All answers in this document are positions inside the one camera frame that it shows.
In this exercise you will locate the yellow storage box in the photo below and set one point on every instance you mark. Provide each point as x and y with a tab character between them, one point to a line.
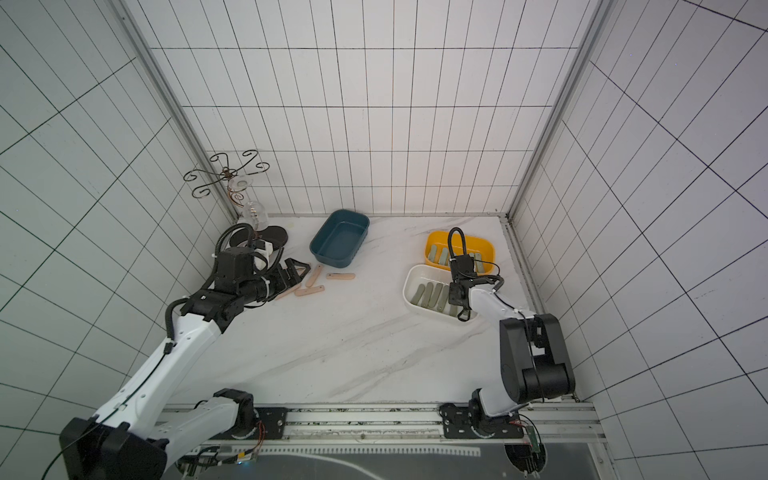
473	244

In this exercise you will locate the clear glass on rack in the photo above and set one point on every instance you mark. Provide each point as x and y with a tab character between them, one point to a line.
254	213

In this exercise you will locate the metal scroll cup rack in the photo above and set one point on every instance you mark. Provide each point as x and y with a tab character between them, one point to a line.
235	180

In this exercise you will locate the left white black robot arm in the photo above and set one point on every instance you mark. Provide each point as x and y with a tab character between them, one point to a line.
122	439

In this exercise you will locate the dark teal storage box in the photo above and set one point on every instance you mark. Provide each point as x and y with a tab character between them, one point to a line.
338	240

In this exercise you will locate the white storage box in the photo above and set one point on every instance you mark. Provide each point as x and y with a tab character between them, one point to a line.
422	274

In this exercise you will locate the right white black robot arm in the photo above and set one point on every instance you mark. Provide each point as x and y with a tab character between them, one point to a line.
533	358

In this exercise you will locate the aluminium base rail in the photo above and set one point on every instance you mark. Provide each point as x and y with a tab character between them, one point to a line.
424	423

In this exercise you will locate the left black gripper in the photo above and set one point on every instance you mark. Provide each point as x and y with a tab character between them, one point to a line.
283	282

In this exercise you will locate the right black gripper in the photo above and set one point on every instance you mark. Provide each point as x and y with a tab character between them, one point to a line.
458	297

